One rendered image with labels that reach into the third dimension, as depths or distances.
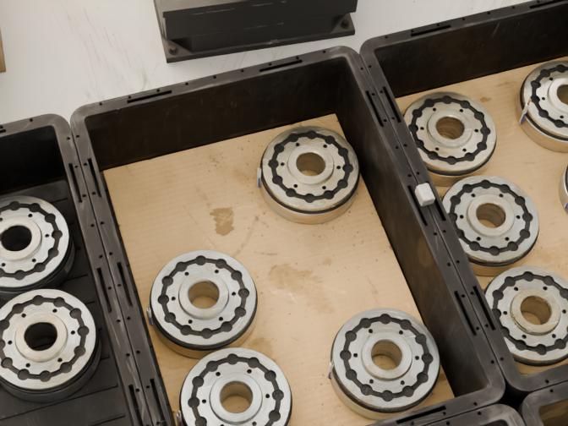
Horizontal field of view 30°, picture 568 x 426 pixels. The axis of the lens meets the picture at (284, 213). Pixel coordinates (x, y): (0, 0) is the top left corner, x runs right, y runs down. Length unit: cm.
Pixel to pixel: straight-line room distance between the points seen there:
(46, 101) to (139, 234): 32
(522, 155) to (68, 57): 58
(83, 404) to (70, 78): 49
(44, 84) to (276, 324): 49
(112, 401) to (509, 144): 50
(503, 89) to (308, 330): 37
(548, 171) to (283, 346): 35
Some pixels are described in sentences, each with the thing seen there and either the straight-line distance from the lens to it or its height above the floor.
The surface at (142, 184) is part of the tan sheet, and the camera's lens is 112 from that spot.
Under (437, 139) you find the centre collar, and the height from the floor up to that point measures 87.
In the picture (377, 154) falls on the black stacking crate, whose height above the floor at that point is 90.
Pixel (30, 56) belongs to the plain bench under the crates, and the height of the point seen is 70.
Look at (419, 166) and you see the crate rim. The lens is 103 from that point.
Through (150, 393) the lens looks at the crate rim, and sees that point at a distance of 91.
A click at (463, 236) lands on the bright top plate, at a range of 108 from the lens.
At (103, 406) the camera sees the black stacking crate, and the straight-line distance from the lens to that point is 102.
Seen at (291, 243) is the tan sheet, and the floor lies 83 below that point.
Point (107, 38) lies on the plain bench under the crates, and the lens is 140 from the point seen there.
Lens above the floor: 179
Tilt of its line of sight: 61 degrees down
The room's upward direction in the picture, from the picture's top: 6 degrees clockwise
